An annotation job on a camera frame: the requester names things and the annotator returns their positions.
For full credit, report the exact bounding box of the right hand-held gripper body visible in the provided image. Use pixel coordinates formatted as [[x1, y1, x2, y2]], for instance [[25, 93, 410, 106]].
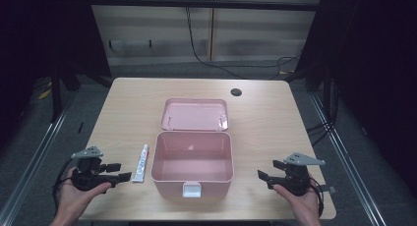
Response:
[[267, 152, 327, 198]]

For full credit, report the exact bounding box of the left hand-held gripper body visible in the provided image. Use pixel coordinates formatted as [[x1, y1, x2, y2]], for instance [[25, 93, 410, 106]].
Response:
[[70, 145, 114, 192]]

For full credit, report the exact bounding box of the white toothpaste tube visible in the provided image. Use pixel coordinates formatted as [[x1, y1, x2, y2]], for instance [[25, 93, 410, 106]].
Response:
[[131, 143, 149, 184]]

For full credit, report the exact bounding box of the pink plastic storage box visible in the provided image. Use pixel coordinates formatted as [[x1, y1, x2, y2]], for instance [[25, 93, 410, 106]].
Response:
[[150, 97, 235, 198]]

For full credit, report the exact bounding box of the person's left hand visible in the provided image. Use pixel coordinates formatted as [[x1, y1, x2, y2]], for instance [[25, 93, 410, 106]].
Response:
[[51, 168, 113, 226]]

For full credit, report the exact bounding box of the person's right hand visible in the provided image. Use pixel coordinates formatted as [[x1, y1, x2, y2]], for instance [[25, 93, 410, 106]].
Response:
[[272, 183, 323, 226]]

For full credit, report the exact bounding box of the grey tape strip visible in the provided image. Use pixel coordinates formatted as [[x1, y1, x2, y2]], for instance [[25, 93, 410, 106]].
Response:
[[319, 184, 337, 195]]

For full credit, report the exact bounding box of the black metal stand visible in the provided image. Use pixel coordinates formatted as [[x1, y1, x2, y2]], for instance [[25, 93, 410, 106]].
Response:
[[49, 63, 64, 124]]

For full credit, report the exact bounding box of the yellow floor tape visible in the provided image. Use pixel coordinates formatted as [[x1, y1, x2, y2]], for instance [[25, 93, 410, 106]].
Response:
[[37, 83, 53, 100]]

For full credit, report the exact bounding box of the dark curtain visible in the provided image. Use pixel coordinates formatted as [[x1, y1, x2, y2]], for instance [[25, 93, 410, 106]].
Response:
[[0, 0, 112, 148], [294, 0, 417, 198]]

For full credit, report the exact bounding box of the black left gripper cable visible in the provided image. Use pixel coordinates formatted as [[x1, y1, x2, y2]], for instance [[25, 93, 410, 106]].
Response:
[[51, 157, 75, 208]]

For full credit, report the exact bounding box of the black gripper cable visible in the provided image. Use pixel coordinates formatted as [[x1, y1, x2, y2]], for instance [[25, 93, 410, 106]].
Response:
[[308, 176, 326, 218], [51, 157, 75, 208]]

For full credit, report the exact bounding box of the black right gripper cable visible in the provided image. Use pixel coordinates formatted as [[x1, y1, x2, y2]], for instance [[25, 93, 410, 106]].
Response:
[[308, 176, 326, 218]]

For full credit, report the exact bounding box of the metal floor rail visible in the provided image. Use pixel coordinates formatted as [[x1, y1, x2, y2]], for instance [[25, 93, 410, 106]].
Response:
[[0, 94, 78, 226], [309, 91, 389, 226]]

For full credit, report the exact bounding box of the bundle of black floor cables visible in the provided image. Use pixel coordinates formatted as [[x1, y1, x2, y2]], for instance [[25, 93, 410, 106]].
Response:
[[305, 77, 340, 147]]

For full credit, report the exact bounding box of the black wall power cable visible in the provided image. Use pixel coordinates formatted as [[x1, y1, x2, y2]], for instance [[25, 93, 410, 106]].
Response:
[[184, 0, 302, 81]]

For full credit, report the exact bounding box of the black horizontal frame bar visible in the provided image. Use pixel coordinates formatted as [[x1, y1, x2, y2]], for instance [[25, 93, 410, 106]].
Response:
[[88, 0, 320, 13]]

